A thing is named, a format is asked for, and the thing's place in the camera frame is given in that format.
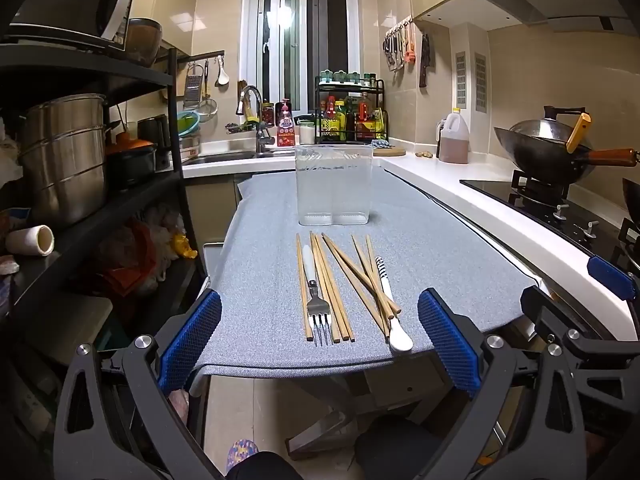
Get steel kitchen faucet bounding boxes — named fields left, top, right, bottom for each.
left=235, top=85, right=271, bottom=156

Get metal vent grille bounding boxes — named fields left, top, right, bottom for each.
left=473, top=52, right=488, bottom=112
left=454, top=52, right=468, bottom=110

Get yellow handled spatula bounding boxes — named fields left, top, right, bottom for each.
left=566, top=113, right=592, bottom=154

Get white framed window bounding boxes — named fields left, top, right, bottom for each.
left=238, top=0, right=362, bottom=114

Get stainless steel steamer pot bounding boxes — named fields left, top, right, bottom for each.
left=17, top=93, right=109, bottom=229

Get translucent plastic utensil container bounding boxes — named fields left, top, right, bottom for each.
left=294, top=145, right=374, bottom=227

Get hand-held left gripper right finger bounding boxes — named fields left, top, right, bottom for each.
left=416, top=287, right=587, bottom=480

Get white paper roll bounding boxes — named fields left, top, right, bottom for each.
left=4, top=224, right=55, bottom=257

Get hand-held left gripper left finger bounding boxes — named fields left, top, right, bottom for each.
left=52, top=289, right=236, bottom=480

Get beige wall cabinet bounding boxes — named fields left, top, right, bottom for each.
left=127, top=0, right=207, bottom=57

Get steel wok with wooden handle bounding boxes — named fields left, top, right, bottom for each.
left=493, top=106, right=640, bottom=184

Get black wire spice rack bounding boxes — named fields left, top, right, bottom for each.
left=314, top=76, right=389, bottom=143

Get hanging kitchen tools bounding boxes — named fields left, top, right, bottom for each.
left=382, top=16, right=419, bottom=73

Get casserole pot with orange lid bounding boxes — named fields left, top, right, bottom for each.
left=104, top=131, right=159, bottom=189

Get black kettle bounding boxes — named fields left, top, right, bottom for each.
left=137, top=113, right=170, bottom=171

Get colourful slipper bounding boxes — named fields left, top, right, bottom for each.
left=226, top=439, right=261, bottom=476

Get white handled metal fork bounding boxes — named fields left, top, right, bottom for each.
left=301, top=244, right=333, bottom=347

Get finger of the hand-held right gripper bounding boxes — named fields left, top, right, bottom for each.
left=586, top=255, right=640, bottom=306
left=520, top=285, right=601, bottom=356

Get grey table cloth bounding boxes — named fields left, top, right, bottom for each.
left=192, top=167, right=543, bottom=378

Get group of sauce bottles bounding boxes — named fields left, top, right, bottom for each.
left=319, top=91, right=389, bottom=141

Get black glass gas stove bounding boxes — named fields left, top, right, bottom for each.
left=459, top=169, right=640, bottom=281

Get hanging cleaver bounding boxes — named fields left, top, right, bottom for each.
left=418, top=33, right=432, bottom=89

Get white spoon with striped handle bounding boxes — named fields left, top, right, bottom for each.
left=374, top=255, right=415, bottom=352

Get plastic bags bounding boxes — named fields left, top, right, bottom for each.
left=94, top=204, right=199, bottom=297

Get bunch of wooden chopsticks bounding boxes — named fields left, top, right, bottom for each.
left=295, top=231, right=402, bottom=345

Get row of green-capped spice jars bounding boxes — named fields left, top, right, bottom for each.
left=319, top=69, right=379, bottom=87

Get metal grater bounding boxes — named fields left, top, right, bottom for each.
left=183, top=62, right=202, bottom=109

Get cooking oil jug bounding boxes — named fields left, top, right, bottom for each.
left=436, top=107, right=472, bottom=165

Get pink dish soap bottle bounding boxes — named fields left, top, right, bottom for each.
left=276, top=98, right=296, bottom=148

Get brown translucent bowl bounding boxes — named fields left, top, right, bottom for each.
left=124, top=18, right=164, bottom=69

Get person's leg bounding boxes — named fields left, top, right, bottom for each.
left=227, top=451, right=303, bottom=480

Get stainless steel sink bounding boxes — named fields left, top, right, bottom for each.
left=181, top=149, right=297, bottom=167

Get black shelf rack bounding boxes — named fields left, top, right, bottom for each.
left=0, top=35, right=212, bottom=480

